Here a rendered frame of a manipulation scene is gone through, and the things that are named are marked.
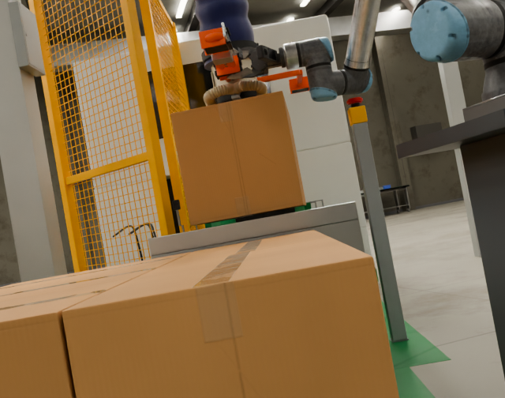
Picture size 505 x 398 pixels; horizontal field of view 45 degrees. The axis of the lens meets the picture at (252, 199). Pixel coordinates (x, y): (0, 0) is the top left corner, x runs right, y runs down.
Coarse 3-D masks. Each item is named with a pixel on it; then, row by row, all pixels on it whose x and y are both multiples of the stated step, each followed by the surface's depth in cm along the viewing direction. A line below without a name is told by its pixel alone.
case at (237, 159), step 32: (256, 96) 209; (192, 128) 211; (224, 128) 210; (256, 128) 209; (288, 128) 208; (192, 160) 211; (224, 160) 210; (256, 160) 209; (288, 160) 208; (192, 192) 211; (224, 192) 210; (256, 192) 209; (288, 192) 208; (192, 224) 211
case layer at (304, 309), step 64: (192, 256) 163; (256, 256) 114; (320, 256) 87; (0, 320) 78; (64, 320) 76; (128, 320) 76; (192, 320) 75; (256, 320) 75; (320, 320) 75; (384, 320) 75; (0, 384) 76; (64, 384) 76; (128, 384) 76; (192, 384) 75; (256, 384) 75; (320, 384) 75; (384, 384) 74
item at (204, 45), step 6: (210, 30) 178; (216, 30) 177; (222, 30) 177; (204, 36) 178; (204, 42) 178; (210, 42) 177; (216, 42) 177; (222, 42) 177; (204, 48) 178; (210, 48) 179; (216, 48) 180; (222, 48) 181
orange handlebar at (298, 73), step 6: (210, 36) 176; (216, 36) 176; (222, 36) 177; (222, 66) 207; (234, 66) 212; (288, 72) 243; (294, 72) 243; (300, 72) 244; (258, 78) 244; (264, 78) 244; (270, 78) 244; (276, 78) 244; (282, 78) 245; (300, 78) 251; (300, 84) 264
